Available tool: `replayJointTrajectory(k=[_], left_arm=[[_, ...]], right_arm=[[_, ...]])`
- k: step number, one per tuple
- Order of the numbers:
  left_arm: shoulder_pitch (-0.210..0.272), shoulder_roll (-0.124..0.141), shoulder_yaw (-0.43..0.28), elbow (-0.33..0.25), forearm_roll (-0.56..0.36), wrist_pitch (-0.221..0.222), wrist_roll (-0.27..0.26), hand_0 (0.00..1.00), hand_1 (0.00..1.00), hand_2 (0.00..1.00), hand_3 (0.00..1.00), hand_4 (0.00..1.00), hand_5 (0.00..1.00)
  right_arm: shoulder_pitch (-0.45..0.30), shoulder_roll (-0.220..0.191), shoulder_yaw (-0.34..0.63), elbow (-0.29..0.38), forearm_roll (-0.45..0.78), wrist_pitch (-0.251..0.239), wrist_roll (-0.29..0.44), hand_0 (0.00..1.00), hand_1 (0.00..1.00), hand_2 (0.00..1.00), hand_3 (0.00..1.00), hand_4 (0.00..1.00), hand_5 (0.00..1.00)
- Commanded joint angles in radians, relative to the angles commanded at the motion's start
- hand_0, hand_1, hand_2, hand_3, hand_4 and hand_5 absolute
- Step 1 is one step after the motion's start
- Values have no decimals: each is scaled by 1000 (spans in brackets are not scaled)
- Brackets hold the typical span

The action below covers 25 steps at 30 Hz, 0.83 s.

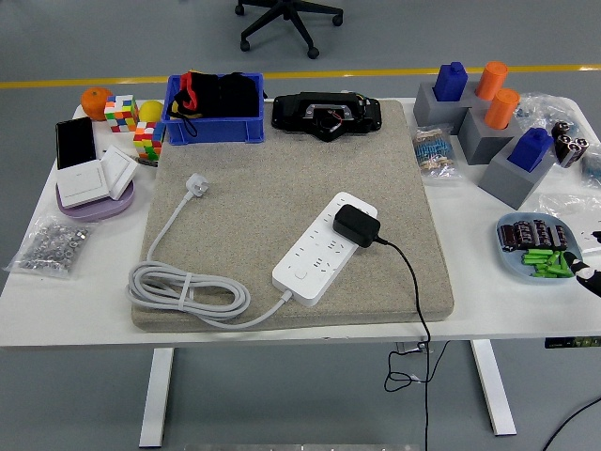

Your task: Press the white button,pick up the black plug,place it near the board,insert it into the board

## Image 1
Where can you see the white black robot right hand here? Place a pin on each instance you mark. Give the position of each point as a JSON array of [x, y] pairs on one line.
[[589, 277]]

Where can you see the white power strip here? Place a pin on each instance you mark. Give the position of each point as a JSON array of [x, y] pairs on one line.
[[305, 263]]

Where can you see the green plastic pieces pile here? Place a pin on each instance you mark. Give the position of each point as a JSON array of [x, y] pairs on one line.
[[547, 265]]

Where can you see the black table control panel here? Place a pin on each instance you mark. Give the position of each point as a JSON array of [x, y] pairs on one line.
[[563, 343]]

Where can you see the clear bag with white part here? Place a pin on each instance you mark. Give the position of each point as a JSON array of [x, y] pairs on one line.
[[577, 206]]

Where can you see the light blue plate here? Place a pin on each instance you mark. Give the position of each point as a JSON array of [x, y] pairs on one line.
[[509, 263]]

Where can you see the clear bag of blue parts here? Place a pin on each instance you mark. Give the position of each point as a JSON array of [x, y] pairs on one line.
[[544, 108], [592, 166]]

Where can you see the grey peg holder block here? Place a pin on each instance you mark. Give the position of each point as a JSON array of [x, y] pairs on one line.
[[507, 183], [479, 145], [429, 113]]

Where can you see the black capacitor bundle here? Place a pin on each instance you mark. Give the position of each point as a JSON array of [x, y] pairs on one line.
[[570, 145]]

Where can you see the blue square peg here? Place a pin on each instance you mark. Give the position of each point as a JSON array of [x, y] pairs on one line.
[[451, 82], [530, 150]]

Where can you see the white table leg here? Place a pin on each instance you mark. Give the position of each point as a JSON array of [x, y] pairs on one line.
[[157, 399], [493, 390]]

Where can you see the orange cylinder peg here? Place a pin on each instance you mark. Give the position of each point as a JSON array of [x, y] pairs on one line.
[[491, 80], [501, 109]]

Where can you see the bag of resistors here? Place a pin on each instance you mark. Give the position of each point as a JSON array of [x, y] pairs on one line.
[[434, 150]]

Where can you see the grey-brown mat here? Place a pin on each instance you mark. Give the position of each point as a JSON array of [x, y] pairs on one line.
[[263, 188]]

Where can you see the black electronic device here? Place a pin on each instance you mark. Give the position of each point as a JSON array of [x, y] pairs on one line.
[[291, 110]]

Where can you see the black fabric bundle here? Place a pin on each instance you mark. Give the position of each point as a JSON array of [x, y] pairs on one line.
[[239, 96]]

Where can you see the black office chair base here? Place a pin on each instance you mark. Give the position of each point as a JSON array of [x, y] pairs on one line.
[[289, 7]]

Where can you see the blue plastic bin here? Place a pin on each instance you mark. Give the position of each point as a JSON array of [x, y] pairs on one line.
[[211, 131]]

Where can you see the colourful puzzle cube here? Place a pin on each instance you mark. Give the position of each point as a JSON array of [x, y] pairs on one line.
[[148, 141], [121, 113]]

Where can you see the yellow lemon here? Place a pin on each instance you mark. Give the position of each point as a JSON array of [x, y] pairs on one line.
[[151, 110]]

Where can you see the purple tray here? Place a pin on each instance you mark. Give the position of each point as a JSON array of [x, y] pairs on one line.
[[94, 212]]

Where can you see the orange fruit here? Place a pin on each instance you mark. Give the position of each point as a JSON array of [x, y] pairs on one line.
[[94, 103]]

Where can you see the black smartphone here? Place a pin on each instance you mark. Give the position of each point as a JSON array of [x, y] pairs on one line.
[[75, 141]]

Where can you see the bag of metal nuts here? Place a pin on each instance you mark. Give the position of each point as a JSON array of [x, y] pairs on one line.
[[51, 244]]

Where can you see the small metal bracket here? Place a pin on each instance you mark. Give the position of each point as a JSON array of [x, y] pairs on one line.
[[408, 348]]

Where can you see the white wall switch panel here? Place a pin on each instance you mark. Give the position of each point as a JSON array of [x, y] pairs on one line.
[[119, 169], [82, 183]]

